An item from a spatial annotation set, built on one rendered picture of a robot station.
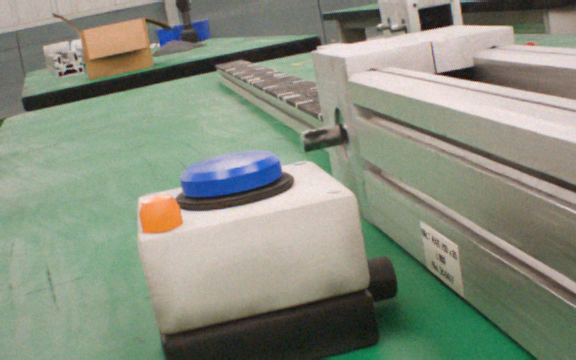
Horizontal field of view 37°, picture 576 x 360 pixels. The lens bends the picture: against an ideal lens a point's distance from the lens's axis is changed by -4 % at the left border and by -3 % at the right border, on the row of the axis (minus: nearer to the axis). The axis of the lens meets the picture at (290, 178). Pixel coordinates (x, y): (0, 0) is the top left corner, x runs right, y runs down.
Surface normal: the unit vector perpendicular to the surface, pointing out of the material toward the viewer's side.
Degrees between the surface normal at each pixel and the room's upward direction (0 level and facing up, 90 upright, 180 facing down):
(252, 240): 90
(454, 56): 90
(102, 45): 68
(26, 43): 90
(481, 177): 90
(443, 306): 0
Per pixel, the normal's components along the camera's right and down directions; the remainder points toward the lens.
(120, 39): 0.16, -0.21
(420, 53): 0.18, 0.17
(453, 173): -0.97, 0.21
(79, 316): -0.18, -0.96
